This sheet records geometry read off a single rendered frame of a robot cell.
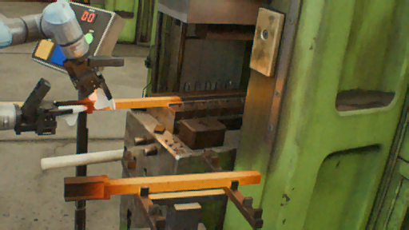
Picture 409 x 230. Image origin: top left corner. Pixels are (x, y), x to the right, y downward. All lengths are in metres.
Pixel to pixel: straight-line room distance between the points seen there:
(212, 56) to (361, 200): 0.75
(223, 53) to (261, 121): 0.54
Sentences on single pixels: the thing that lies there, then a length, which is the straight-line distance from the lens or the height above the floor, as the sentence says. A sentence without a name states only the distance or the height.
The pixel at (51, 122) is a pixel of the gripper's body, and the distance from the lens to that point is 1.40.
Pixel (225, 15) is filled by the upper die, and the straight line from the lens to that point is 1.48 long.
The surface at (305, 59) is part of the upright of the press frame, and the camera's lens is 1.22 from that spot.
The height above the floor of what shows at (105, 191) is 1.00.
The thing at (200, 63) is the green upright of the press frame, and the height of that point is 1.06.
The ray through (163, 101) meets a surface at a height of 1.01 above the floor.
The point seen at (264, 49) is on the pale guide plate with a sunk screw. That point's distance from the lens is 1.30.
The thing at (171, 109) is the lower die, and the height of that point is 0.99.
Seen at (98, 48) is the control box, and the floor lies 1.07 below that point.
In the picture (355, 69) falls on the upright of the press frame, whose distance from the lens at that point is 1.39.
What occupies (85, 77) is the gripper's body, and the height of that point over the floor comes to 1.10.
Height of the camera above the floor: 1.52
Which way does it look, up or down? 21 degrees down
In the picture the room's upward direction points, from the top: 8 degrees clockwise
